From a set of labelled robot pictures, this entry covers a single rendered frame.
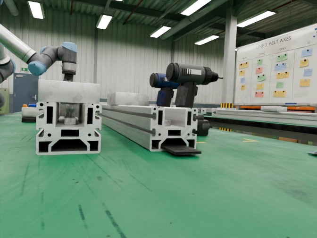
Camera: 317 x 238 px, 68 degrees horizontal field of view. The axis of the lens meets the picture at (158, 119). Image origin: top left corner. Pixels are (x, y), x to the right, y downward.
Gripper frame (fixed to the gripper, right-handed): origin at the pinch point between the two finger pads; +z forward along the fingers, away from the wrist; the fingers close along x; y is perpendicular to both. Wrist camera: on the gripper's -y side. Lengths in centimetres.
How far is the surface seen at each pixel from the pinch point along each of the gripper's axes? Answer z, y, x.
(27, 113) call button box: 1.7, -31.3, 15.2
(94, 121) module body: -1, -95, -3
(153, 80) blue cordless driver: -14, -50, -30
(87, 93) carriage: -6, -88, -3
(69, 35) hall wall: -315, 1082, -5
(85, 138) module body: 2, -95, -2
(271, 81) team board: -46, 124, -278
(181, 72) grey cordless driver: -14, -74, -30
